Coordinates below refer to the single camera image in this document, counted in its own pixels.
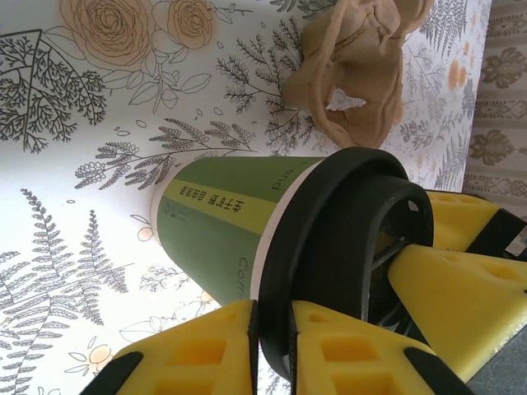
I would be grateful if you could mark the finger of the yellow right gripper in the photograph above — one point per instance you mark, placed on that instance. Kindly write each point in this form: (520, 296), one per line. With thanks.
(465, 304)
(465, 222)

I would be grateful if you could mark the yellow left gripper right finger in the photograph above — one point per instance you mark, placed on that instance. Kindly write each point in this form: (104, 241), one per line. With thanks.
(354, 362)

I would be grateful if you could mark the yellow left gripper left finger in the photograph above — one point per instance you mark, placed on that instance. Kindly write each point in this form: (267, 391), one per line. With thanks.
(185, 354)

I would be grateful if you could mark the black plastic cup lid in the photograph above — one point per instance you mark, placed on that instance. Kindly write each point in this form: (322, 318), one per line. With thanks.
(313, 214)

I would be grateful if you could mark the floral tablecloth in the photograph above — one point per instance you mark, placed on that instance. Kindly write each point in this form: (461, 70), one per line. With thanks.
(82, 123)

